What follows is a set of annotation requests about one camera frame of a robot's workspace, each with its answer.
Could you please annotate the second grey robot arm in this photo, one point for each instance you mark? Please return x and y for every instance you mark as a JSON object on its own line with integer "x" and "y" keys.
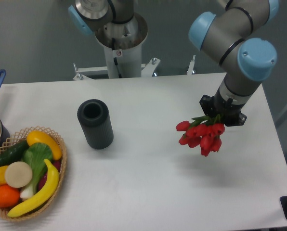
{"x": 91, "y": 15}

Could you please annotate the dark grey ribbed vase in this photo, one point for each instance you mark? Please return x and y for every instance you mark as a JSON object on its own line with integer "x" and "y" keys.
{"x": 93, "y": 116}

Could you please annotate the woven wicker basket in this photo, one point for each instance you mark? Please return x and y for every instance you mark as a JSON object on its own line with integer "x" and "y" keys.
{"x": 62, "y": 157}

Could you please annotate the green bok choy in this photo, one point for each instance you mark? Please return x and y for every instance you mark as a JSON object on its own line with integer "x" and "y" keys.
{"x": 34, "y": 156}

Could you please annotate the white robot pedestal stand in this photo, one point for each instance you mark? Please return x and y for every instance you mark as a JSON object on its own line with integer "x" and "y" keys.
{"x": 122, "y": 45}

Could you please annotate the green cucumber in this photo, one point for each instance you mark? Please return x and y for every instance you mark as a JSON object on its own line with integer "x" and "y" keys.
{"x": 13, "y": 153}

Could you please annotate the red tulip bouquet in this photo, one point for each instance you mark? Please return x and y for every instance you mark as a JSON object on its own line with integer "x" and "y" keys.
{"x": 203, "y": 131}

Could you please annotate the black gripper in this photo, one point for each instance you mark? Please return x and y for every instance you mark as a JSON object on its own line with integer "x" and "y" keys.
{"x": 230, "y": 113}

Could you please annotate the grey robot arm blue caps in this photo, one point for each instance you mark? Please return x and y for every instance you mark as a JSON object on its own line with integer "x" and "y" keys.
{"x": 246, "y": 61}

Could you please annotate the beige round disc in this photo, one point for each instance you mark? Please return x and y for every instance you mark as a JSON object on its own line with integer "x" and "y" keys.
{"x": 18, "y": 174}

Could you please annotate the yellow banana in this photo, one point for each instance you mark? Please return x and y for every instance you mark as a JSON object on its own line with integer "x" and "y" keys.
{"x": 40, "y": 197}

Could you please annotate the orange fruit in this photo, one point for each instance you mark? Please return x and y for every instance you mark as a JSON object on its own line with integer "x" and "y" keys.
{"x": 9, "y": 196}

